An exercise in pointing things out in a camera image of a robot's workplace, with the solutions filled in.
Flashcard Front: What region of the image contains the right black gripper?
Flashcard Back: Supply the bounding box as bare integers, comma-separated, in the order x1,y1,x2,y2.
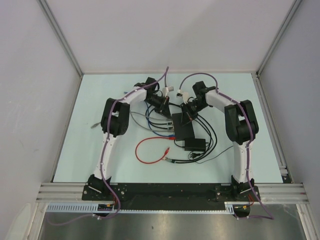
180,100,209,127

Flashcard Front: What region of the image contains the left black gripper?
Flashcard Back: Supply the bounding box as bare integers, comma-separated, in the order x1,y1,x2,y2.
144,94,171,120

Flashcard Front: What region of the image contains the black network switch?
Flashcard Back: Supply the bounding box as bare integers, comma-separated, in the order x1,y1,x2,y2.
172,112,195,141

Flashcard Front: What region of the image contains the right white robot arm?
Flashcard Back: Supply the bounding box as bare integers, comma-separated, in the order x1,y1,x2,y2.
182,81,259,201

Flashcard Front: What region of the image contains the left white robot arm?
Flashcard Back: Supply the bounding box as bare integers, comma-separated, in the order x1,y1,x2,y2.
82,77,172,201

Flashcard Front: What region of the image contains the black power adapter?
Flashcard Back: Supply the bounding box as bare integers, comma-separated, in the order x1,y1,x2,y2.
184,138,207,152

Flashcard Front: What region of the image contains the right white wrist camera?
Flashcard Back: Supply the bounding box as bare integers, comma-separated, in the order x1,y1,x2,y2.
176,89,190,104

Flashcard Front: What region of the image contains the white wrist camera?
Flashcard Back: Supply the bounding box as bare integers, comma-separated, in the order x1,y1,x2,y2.
176,89,190,104
162,86,174,96

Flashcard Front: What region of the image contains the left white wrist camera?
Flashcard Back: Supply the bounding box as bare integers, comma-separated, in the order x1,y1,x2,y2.
162,86,174,96

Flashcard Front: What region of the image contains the red ethernet cable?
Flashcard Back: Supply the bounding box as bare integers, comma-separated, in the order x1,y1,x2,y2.
135,134,176,165

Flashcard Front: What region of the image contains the grey ethernet cable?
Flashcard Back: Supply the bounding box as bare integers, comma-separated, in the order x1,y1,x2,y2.
90,111,175,131

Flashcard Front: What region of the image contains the thin black power cord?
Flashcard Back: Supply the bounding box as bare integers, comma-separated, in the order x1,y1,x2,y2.
174,138,235,164

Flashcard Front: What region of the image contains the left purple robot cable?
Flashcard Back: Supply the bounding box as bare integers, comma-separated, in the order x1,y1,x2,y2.
47,65,171,226

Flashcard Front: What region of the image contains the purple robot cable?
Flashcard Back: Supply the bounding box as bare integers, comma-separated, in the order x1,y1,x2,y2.
47,65,171,226
177,72,275,221

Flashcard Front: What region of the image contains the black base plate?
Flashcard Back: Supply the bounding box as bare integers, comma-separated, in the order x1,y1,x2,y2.
82,182,261,203

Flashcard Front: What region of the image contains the grey slotted cable duct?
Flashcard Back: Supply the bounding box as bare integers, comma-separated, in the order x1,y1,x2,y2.
46,201,237,215

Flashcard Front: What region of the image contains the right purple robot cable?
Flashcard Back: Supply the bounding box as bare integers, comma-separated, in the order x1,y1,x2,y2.
177,72,275,221

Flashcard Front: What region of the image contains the aluminium frame rail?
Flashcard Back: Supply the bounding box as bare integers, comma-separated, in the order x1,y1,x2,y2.
37,182,309,204

